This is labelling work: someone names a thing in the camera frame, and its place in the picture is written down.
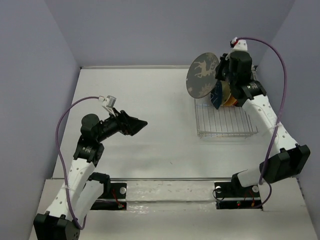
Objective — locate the cream patterned small plate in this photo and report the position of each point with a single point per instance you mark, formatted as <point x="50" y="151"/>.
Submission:
<point x="226" y="92"/>

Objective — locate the grey reindeer pattern plate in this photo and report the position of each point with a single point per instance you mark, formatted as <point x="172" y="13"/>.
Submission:
<point x="201" y="75"/>

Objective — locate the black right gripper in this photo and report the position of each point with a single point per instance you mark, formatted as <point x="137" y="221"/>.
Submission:
<point x="223" y="62"/>

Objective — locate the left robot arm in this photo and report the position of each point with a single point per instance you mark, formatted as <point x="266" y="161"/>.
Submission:
<point x="66" y="216"/>

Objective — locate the metal wire dish rack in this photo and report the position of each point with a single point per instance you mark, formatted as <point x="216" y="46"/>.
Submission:
<point x="225" y="122"/>

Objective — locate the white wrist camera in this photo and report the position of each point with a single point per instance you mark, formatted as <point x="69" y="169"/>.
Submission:
<point x="239" y="48"/>
<point x="108" y="104"/>

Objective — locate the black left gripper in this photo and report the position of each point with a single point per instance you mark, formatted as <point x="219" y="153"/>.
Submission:
<point x="127" y="125"/>

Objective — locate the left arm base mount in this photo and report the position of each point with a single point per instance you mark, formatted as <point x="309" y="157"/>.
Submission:
<point x="112" y="200"/>

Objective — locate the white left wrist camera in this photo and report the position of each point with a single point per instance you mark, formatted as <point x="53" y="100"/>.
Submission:
<point x="108" y="104"/>

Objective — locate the dark blue patterned plate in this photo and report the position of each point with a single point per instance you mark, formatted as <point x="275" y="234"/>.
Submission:
<point x="216" y="95"/>

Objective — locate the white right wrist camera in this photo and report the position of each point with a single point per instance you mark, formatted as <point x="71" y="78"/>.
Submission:
<point x="239" y="48"/>

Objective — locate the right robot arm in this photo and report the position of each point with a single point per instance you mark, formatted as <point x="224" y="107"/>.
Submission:
<point x="284" y="158"/>

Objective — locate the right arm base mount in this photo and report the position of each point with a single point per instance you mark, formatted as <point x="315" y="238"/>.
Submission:
<point x="229" y="199"/>

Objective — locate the woven bamboo round plate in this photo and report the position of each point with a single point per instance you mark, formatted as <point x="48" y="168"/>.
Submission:
<point x="230" y="102"/>

